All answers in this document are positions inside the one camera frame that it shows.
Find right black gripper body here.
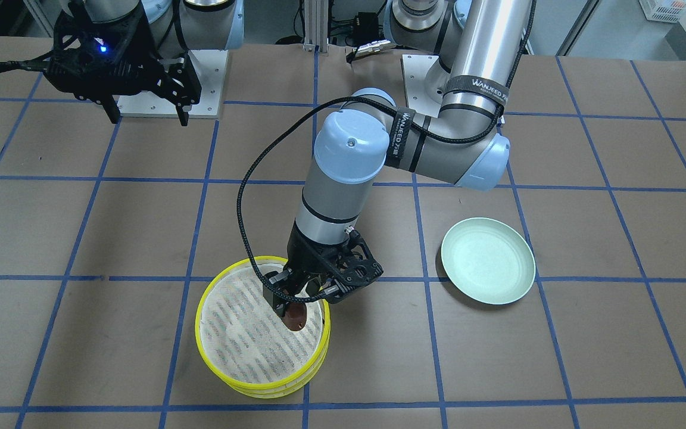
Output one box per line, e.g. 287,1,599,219
43,1,201,106

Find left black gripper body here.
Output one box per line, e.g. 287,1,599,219
284,227,383,298

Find brown steamed bun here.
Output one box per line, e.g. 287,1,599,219
281,302,307,332

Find yellow bamboo steamer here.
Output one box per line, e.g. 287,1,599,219
194,259,331,386
222,333,331,399

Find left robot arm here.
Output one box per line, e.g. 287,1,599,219
260,1,535,329

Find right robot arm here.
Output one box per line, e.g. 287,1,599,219
44,1,244,126

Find mint green plate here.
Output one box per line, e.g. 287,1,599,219
441,217,537,305

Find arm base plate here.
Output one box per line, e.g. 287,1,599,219
117,51,230,119
401,54,504,127

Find aluminium frame post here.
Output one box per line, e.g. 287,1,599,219
302,0,331,56

